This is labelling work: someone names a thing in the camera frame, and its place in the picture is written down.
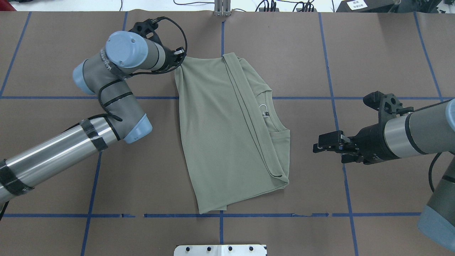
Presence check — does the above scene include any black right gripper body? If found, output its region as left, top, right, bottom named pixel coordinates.
left=351, top=124, right=390, bottom=164

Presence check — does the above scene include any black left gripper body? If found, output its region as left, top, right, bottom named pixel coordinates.
left=164, top=50, right=180, bottom=70

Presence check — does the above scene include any olive green long-sleeve shirt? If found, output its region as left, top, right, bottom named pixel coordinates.
left=175, top=53, right=290, bottom=214

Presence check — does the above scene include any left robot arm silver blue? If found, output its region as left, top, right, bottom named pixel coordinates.
left=1, top=96, right=197, bottom=218

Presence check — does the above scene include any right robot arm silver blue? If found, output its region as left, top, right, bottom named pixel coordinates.
left=312, top=92, right=455, bottom=251

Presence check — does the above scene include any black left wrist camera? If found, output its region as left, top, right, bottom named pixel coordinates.
left=129, top=19, right=161, bottom=43

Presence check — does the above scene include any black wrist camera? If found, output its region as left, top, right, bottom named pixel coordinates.
left=129, top=19, right=161, bottom=43
left=363, top=91, right=414, bottom=119

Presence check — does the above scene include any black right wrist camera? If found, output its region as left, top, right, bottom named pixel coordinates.
left=363, top=91, right=414, bottom=119

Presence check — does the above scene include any aluminium frame post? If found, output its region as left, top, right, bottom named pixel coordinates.
left=214, top=0, right=232, bottom=16

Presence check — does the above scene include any white camera pedestal column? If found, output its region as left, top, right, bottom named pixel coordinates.
left=173, top=244, right=268, bottom=256

